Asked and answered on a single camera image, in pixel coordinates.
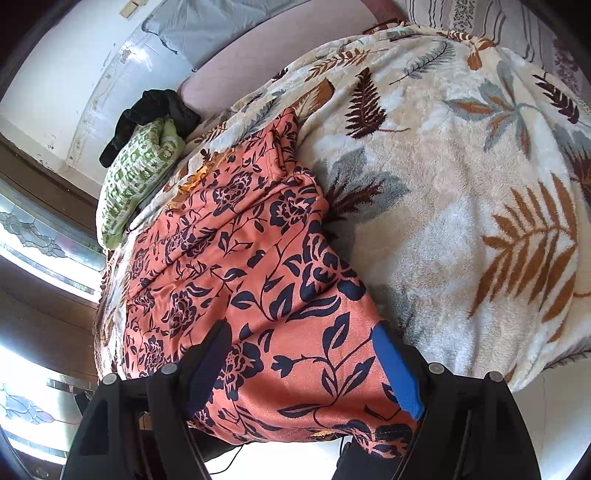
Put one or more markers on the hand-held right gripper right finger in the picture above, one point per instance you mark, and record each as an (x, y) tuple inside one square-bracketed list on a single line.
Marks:
[(397, 369)]

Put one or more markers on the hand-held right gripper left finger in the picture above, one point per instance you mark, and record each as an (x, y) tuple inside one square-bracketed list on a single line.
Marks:
[(210, 369)]

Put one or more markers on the orange floral garment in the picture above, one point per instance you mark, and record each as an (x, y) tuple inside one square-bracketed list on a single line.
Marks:
[(277, 286)]

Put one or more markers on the dark object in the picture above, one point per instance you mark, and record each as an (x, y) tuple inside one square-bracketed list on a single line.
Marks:
[(83, 398)]

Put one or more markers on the stained glass window pane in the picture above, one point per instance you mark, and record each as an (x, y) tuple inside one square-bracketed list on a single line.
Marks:
[(32, 406), (41, 244)]

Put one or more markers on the cream leaf print blanket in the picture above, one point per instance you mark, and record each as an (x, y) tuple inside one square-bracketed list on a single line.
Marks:
[(438, 184)]

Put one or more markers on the green patterned pillow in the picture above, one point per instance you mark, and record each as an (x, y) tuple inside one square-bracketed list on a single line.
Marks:
[(134, 184)]

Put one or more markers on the black cloth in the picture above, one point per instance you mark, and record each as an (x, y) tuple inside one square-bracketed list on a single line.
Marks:
[(157, 108)]

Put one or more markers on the pink bed sheet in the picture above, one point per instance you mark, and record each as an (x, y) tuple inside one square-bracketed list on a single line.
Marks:
[(240, 78)]

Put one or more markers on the striped grey white pillow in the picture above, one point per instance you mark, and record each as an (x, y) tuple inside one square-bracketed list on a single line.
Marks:
[(508, 23)]

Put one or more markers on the beige wall switch plate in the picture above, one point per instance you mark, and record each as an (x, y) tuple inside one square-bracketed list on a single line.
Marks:
[(135, 4), (126, 13)]

